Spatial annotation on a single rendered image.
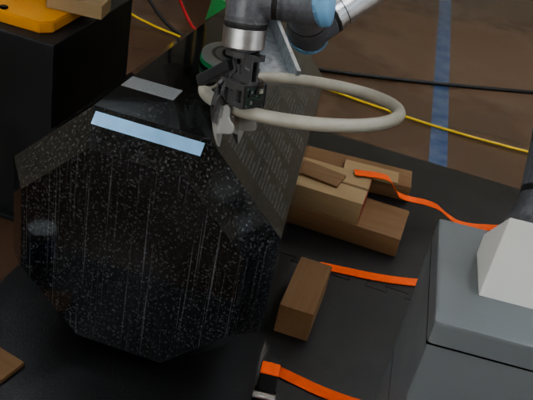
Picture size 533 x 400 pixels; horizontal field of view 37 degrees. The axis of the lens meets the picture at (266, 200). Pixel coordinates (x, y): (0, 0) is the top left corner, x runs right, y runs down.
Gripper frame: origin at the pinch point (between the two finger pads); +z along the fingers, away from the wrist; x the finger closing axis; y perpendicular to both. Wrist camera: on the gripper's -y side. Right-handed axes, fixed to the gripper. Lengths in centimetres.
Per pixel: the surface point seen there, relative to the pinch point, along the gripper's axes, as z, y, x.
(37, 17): -4, -124, 25
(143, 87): 4, -59, 21
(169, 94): 5, -52, 26
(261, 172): 22, -25, 39
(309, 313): 76, -25, 70
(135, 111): 7.6, -47.8, 10.9
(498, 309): 24, 58, 28
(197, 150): 13.4, -28.0, 17.0
